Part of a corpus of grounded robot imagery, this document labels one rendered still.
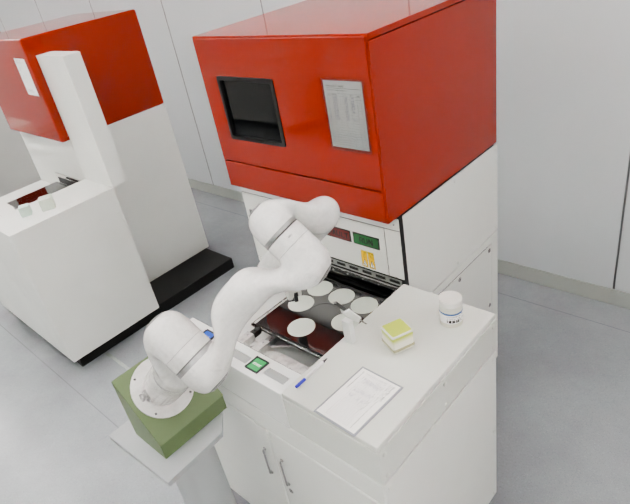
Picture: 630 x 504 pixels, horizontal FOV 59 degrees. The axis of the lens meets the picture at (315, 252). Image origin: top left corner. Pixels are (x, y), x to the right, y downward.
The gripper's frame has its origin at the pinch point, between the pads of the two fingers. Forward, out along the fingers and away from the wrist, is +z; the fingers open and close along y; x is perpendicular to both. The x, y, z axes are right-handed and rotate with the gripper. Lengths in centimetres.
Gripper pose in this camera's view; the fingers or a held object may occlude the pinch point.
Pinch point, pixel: (292, 296)
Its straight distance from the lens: 195.1
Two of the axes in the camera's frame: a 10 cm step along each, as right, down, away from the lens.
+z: 0.2, 5.9, 8.1
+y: 3.6, 7.5, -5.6
